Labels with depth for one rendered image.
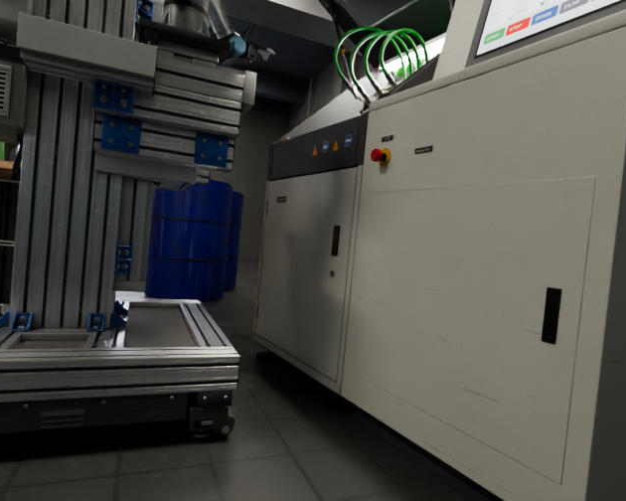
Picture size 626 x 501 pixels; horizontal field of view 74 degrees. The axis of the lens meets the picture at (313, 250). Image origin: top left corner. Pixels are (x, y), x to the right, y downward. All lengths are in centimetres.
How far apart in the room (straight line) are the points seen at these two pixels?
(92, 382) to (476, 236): 92
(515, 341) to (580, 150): 37
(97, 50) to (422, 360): 102
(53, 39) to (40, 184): 43
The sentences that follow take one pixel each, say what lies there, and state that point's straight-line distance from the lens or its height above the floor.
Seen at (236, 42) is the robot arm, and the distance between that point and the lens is 197.
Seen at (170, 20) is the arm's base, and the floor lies 108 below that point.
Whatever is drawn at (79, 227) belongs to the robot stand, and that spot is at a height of 52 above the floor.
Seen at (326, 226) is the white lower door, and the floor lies 60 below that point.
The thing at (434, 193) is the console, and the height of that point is 69.
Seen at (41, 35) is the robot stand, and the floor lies 91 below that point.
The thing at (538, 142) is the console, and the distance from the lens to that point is 93.
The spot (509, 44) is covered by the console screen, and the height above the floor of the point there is 114.
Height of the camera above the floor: 55
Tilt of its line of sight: 1 degrees down
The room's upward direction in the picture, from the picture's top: 5 degrees clockwise
